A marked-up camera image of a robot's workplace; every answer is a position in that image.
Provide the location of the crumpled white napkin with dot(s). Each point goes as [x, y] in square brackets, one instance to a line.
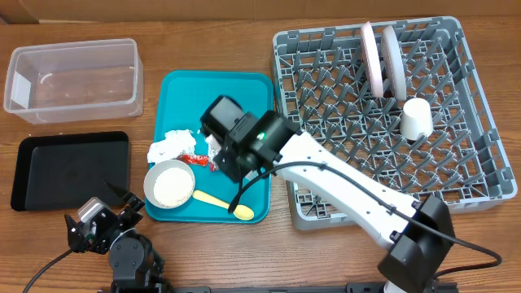
[176, 143]

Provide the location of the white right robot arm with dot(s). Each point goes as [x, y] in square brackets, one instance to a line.
[415, 233]

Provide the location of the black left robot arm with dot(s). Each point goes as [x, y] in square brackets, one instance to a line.
[136, 265]

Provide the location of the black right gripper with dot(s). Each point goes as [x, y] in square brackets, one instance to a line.
[234, 170]

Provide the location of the clear plastic bin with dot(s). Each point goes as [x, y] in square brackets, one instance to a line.
[74, 81]

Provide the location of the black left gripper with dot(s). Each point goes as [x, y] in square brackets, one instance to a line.
[127, 197]

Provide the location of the grey round plate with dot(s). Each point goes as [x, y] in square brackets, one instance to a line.
[393, 63]

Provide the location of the pink round plate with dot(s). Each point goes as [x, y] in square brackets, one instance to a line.
[371, 59]

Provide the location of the grey bowl of rice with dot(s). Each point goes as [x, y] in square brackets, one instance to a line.
[169, 184]

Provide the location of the white plastic cup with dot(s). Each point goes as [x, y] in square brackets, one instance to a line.
[416, 119]

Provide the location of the yellow plastic spoon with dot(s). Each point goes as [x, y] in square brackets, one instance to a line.
[241, 212]

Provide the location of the red ketchup packet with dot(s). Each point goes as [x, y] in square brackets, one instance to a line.
[200, 160]

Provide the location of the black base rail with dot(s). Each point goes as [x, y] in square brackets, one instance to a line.
[354, 287]

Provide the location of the black plastic tray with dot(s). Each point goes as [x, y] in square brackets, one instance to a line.
[65, 171]

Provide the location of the silver foil wrapper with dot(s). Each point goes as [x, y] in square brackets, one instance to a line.
[213, 149]

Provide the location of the teal serving tray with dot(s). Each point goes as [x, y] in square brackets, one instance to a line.
[184, 97]

